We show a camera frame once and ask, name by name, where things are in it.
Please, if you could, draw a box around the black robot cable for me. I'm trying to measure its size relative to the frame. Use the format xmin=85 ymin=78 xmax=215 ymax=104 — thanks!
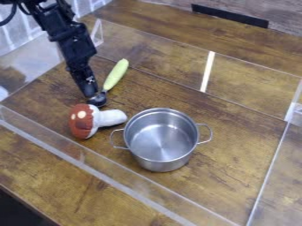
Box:
xmin=0 ymin=0 xmax=30 ymax=27

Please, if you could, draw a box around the clear acrylic right barrier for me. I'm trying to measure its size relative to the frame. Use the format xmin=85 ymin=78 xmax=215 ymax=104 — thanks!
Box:
xmin=247 ymin=80 xmax=302 ymax=226

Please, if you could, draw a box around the clear acrylic bracket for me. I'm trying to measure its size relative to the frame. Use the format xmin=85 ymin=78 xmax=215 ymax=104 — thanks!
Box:
xmin=76 ymin=15 xmax=104 ymax=47

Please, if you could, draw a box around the clear acrylic barrier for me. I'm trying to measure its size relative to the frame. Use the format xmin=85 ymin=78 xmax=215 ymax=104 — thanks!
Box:
xmin=247 ymin=80 xmax=302 ymax=226
xmin=0 ymin=105 xmax=239 ymax=226

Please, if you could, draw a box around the clear acrylic front barrier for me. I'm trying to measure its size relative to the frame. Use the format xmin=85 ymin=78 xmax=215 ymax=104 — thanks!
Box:
xmin=0 ymin=105 xmax=239 ymax=226

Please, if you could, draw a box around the black strip on table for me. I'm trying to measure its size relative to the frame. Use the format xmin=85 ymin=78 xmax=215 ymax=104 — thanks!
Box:
xmin=190 ymin=4 xmax=268 ymax=28

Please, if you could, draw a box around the plush brown white mushroom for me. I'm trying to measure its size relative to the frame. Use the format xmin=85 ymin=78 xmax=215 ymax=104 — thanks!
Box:
xmin=68 ymin=103 xmax=126 ymax=139

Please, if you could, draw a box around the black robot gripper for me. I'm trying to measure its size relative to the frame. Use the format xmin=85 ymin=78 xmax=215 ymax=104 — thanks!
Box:
xmin=23 ymin=0 xmax=97 ymax=97

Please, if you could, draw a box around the stainless steel pot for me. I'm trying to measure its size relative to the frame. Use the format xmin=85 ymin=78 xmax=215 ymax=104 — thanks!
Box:
xmin=109 ymin=108 xmax=213 ymax=172

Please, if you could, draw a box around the green handled metal spoon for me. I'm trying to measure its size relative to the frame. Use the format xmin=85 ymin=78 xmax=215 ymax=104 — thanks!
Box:
xmin=86 ymin=58 xmax=128 ymax=107

